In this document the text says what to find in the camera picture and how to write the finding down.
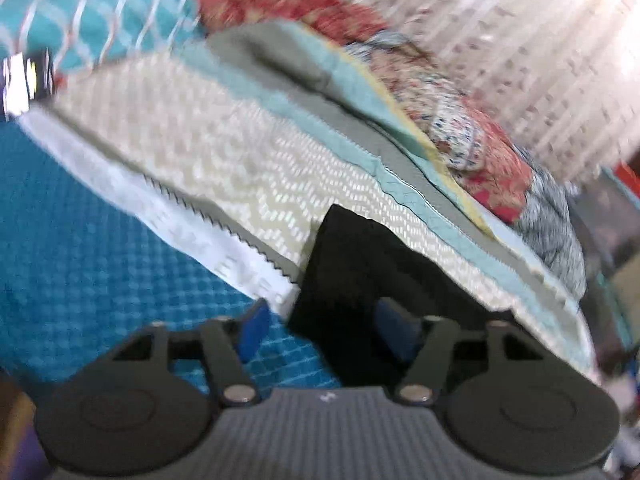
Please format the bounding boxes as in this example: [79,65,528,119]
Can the blue grey patterned quilt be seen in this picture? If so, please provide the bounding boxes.
[515,145,588,298]

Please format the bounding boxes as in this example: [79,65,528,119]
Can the beige leaf print curtain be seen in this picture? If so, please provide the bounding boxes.
[330,0,640,183]

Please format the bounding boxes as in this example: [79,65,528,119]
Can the black pants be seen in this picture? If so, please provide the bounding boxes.
[287,205,516,388]

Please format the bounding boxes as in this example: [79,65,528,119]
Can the chevron striped bed sheet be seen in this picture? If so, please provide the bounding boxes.
[22,20,598,376]

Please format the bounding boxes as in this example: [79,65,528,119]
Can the teal wavy pattern pillow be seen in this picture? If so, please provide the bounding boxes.
[0,0,201,76]

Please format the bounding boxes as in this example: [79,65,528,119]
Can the black smartphone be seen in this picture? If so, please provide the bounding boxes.
[0,50,56,118]

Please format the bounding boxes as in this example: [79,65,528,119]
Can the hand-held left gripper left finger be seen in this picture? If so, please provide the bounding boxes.
[102,299,273,406]

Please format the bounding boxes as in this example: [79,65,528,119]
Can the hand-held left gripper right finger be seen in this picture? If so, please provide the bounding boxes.
[374,297,551,406]

